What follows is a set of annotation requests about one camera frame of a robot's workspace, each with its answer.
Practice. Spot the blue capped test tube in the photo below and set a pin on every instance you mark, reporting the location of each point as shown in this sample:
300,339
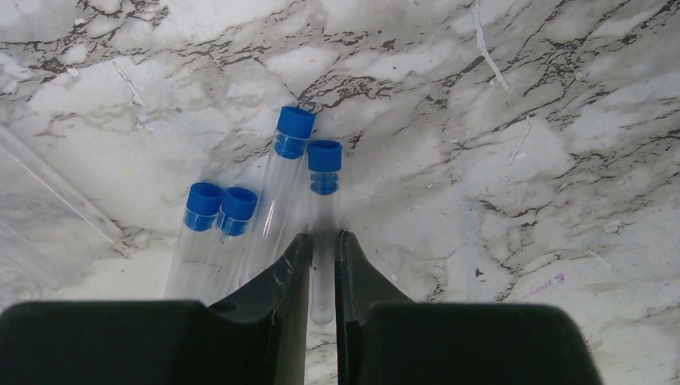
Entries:
224,258
194,241
291,136
325,165

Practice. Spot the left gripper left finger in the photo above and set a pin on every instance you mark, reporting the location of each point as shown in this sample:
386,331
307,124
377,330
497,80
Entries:
256,335

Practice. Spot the clear test tube rack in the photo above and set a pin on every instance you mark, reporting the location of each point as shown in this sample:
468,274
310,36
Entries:
50,234

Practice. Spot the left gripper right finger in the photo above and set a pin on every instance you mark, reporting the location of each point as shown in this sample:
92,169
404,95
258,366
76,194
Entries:
384,337

